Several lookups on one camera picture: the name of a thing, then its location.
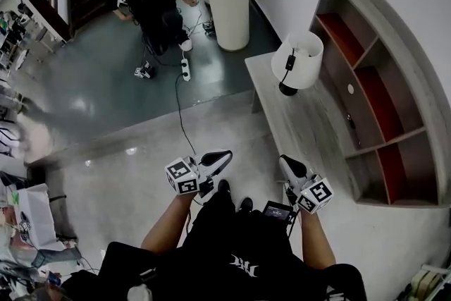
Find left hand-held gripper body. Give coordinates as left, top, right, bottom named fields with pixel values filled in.
left=164, top=156, right=215, bottom=199

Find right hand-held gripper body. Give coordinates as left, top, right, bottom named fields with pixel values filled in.
left=287, top=174, right=334, bottom=215

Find white table lamp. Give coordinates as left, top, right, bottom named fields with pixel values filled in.
left=270, top=30, right=324, bottom=97

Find person's right forearm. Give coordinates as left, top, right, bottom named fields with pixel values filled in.
left=299, top=209, right=338, bottom=269

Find person's left forearm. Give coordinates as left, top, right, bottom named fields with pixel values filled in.
left=140, top=193, right=197, bottom=254

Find grey wooden desk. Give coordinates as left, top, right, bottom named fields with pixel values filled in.
left=245, top=51, right=364, bottom=204

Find person's black trousers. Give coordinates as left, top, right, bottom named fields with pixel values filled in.
left=195, top=186, right=264, bottom=223

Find black chest-mounted screen device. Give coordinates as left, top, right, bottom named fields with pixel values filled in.
left=261, top=199, right=297, bottom=223

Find gray hutch shelf red backs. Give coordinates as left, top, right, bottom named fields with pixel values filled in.
left=309, top=0, right=451, bottom=209

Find person's black printed t-shirt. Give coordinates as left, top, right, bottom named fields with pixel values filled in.
left=98, top=211, right=367, bottom=301

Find white power strip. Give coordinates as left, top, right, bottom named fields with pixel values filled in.
left=180, top=58, right=192, bottom=82

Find gray clothes pile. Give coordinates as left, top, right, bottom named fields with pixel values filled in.
left=31, top=245, right=82, bottom=267

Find white box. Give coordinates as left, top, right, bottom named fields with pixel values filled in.
left=16, top=183, right=59, bottom=251

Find long black cable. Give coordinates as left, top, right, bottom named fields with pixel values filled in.
left=175, top=73, right=197, bottom=156

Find white frame rack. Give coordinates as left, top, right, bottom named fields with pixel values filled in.
left=404, top=264, right=451, bottom=301

